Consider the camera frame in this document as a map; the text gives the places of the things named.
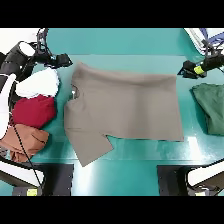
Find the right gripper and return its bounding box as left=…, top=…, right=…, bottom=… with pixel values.
left=177, top=60, right=200, bottom=80

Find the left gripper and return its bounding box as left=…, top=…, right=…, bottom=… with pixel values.
left=54, top=52, right=74, bottom=69

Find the white striped garment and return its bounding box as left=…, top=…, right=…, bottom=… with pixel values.
left=183, top=27, right=224, bottom=56

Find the green garment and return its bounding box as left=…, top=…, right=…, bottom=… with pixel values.
left=191, top=82, right=224, bottom=136

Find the red garment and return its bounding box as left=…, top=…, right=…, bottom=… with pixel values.
left=11, top=94, right=58, bottom=131

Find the taupe T-shirt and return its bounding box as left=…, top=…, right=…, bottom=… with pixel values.
left=63, top=61, right=185, bottom=168

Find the orange-brown garment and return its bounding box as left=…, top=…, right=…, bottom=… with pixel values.
left=0, top=123, right=51, bottom=164

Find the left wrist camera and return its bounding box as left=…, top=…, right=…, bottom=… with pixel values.
left=36, top=27, right=52, bottom=56

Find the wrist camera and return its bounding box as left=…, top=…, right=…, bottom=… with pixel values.
left=36, top=27, right=52, bottom=56
left=200, top=37, right=224, bottom=58

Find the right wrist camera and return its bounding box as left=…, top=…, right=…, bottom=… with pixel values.
left=200, top=37, right=224, bottom=58

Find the black cable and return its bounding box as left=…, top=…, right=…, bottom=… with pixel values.
left=10, top=117, right=44, bottom=189

